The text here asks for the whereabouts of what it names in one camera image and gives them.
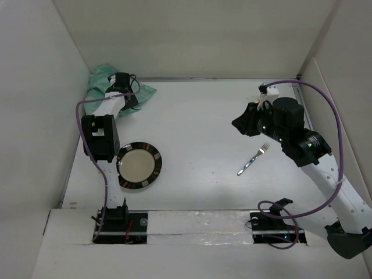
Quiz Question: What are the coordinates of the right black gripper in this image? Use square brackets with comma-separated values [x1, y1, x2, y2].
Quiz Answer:
[231, 101, 287, 144]

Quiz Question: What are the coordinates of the green patterned cloth placemat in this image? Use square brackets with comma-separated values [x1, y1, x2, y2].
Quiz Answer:
[85, 64, 157, 117]

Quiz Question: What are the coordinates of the dark rimmed dinner plate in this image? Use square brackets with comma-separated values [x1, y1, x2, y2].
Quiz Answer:
[116, 142, 163, 190]

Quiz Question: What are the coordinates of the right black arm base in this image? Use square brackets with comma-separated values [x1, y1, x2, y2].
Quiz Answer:
[245, 210, 307, 245]

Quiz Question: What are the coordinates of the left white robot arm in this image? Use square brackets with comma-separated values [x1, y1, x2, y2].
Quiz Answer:
[77, 72, 138, 210]

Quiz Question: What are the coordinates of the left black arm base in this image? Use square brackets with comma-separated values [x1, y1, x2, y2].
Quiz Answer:
[91, 205, 149, 245]

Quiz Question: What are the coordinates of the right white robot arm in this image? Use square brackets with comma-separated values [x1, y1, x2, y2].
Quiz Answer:
[232, 97, 371, 259]

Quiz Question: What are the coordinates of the silver fork green handle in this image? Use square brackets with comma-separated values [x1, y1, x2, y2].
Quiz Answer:
[237, 142, 270, 176]

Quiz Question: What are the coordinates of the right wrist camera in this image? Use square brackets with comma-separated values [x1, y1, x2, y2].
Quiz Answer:
[259, 83, 280, 102]

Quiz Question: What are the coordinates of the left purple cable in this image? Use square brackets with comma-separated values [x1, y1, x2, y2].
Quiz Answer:
[75, 92, 140, 242]

